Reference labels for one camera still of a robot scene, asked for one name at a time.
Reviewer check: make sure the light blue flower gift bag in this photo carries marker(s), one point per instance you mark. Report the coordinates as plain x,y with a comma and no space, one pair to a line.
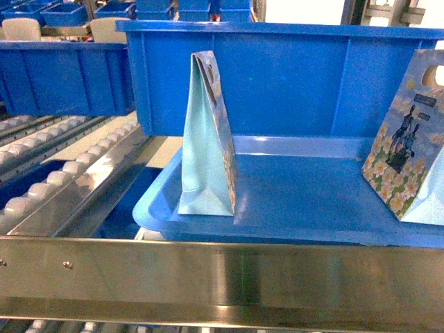
209,167

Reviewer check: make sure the flower gift bag with figures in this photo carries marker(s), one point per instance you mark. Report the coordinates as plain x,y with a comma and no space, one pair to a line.
405,164

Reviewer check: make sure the white roller conveyor track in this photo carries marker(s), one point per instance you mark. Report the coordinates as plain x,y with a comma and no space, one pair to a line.
18,208

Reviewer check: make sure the blue plastic tray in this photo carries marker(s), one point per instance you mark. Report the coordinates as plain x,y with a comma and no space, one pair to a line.
290,190

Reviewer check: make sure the large blue plastic bin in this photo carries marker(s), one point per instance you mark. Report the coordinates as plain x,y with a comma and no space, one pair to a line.
277,79

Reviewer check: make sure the blue bin at left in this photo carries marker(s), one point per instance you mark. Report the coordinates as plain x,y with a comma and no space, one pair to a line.
66,79

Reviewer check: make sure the stainless steel rack rail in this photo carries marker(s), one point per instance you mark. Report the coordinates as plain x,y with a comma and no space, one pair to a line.
325,288

